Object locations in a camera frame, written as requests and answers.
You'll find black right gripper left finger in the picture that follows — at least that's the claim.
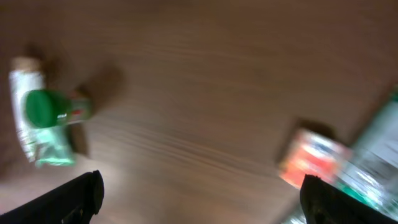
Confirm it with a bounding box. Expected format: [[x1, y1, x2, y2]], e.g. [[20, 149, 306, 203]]
[[1, 170, 104, 224]]

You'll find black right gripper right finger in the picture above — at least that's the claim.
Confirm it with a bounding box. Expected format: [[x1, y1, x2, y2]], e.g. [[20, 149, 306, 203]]
[[300, 175, 397, 224]]

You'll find orange snack packet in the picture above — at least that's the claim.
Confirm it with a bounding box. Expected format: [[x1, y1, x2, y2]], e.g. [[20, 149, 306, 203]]
[[279, 129, 353, 189]]

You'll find green 3M wipes package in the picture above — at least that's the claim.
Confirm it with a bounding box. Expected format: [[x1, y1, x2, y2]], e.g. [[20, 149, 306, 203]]
[[279, 86, 398, 224]]

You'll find mint green tissue pack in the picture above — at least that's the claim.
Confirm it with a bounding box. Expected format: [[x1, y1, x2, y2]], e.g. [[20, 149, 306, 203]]
[[34, 126, 75, 167]]

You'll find white tube brown cap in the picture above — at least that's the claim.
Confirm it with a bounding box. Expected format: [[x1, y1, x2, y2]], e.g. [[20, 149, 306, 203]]
[[9, 57, 45, 162]]

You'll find green lid jar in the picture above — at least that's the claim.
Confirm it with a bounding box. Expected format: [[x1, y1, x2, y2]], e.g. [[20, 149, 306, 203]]
[[25, 89, 93, 128]]

